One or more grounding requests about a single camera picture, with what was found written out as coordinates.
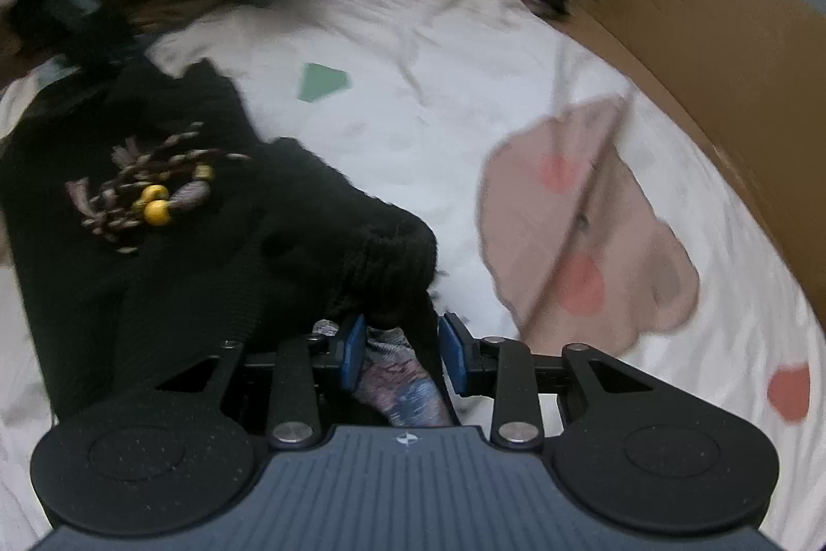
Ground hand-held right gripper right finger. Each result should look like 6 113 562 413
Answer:
437 311 654 451

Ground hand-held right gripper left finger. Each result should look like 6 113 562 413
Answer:
153 312 369 450

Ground black shorts with bear-print panels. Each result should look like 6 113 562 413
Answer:
0 57 467 431

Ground cream bear-print blanket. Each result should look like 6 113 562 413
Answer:
0 0 826 551

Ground flattened cardboard sheet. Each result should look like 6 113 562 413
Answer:
528 0 826 327

